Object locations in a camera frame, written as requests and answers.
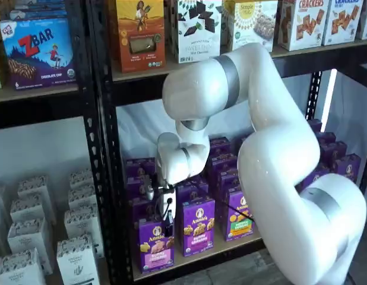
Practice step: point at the white mint chocolate box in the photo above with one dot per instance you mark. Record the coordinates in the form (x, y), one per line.
(198, 32)

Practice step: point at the purple Annie's box pink patch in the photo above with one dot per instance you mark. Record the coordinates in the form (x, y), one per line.
(145, 207)
(139, 187)
(140, 167)
(153, 249)

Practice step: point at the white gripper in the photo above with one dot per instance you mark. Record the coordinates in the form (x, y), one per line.
(167, 206)

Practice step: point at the white patterned carton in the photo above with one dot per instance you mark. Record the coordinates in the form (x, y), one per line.
(29, 209)
(78, 264)
(29, 240)
(82, 222)
(35, 185)
(1, 199)
(82, 199)
(81, 178)
(20, 270)

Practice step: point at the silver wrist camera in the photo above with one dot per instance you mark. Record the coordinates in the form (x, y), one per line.
(150, 190)

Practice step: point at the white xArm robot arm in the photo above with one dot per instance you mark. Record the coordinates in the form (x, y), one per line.
(275, 148)

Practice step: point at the orange snack box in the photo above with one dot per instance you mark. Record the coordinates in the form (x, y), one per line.
(140, 35)

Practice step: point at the white Simple Mills box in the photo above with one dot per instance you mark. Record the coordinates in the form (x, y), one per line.
(249, 23)

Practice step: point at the white backdrop sheet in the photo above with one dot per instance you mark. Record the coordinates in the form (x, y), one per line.
(136, 127)

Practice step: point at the black metal shelf rack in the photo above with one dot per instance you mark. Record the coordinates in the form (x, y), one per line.
(38, 112)
(112, 142)

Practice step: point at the purple Annie's snack box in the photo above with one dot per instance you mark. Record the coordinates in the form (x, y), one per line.
(346, 167)
(333, 151)
(312, 178)
(314, 126)
(326, 139)

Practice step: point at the blue ZBar snack box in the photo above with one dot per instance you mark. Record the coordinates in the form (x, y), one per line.
(38, 56)

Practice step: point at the purple Annie's box magenta patch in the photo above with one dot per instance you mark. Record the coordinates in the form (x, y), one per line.
(192, 193)
(198, 228)

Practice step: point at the purple Annie's box green patch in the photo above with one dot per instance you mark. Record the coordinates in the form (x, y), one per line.
(238, 228)
(229, 179)
(219, 147)
(222, 163)

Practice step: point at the wooden shelf board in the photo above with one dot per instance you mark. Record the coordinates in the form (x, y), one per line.
(102, 276)
(38, 95)
(142, 75)
(201, 261)

